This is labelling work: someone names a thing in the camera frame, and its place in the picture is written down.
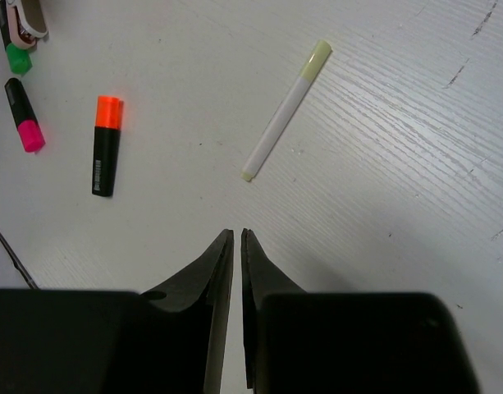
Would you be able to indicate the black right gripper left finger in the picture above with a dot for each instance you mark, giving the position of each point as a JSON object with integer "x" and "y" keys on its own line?
{"x": 188, "y": 345}

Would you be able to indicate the orange cap black highlighter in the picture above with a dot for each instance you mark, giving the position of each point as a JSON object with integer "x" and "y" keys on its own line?
{"x": 107, "y": 134}

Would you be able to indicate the green cap black highlighter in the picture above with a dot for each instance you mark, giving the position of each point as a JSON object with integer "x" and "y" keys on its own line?
{"x": 18, "y": 59}

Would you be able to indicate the pink correction tape dispenser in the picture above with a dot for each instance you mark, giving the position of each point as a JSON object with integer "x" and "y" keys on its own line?
{"x": 26, "y": 22}

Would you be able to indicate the pink cap black highlighter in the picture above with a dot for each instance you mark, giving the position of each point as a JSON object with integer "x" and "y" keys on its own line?
{"x": 23, "y": 115}

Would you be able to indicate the pale yellow cap white marker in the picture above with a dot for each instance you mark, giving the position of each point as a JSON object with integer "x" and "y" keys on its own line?
{"x": 286, "y": 110}

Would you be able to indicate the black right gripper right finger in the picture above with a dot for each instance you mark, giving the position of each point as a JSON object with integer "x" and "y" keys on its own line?
{"x": 260, "y": 279}

